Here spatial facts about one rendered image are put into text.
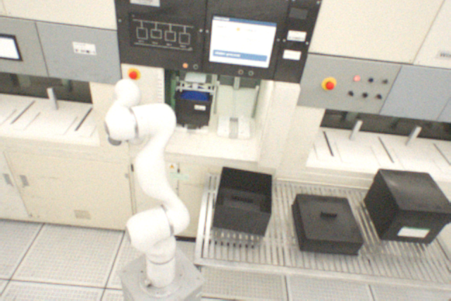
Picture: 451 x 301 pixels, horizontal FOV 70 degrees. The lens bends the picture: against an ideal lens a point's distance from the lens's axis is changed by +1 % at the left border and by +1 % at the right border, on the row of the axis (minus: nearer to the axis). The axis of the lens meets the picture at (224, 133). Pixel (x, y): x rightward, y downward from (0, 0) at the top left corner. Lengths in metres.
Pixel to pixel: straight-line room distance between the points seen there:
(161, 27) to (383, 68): 1.05
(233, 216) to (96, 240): 1.31
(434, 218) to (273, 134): 0.86
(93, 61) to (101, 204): 1.06
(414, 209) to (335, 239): 0.40
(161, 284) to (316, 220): 0.79
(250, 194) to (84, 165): 1.03
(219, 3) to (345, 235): 1.22
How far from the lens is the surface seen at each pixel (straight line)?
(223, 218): 1.62
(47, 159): 2.24
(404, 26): 1.67
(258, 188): 1.83
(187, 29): 1.52
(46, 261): 2.63
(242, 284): 2.42
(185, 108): 1.95
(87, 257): 2.57
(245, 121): 2.17
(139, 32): 1.58
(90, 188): 2.30
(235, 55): 1.55
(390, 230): 1.88
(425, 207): 1.85
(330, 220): 1.74
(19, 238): 2.81
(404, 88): 1.80
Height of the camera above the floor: 2.11
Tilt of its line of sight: 37 degrees down
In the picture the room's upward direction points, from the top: 8 degrees clockwise
